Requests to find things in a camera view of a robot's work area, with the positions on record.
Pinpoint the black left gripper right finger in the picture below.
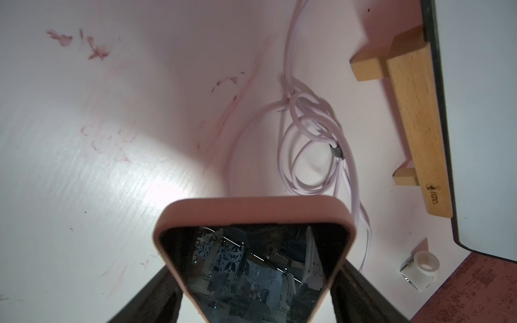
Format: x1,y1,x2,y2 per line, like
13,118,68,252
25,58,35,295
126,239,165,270
331,261,408,323

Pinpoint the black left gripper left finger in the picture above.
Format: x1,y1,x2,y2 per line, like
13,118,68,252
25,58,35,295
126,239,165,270
109,266,183,323

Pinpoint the white board black frame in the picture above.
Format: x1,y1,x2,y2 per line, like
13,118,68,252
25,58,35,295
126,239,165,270
421,1,516,261

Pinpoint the white charging cable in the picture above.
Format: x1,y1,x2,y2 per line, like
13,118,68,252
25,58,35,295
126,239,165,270
223,0,372,273

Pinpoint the small white tape roll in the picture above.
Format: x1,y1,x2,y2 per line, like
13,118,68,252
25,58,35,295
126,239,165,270
400,250,440,293

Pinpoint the black phone pink case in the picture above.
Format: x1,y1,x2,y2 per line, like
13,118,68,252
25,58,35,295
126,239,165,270
153,196,356,322

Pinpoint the wooden board stand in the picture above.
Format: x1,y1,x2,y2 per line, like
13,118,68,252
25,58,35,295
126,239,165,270
351,26,453,218

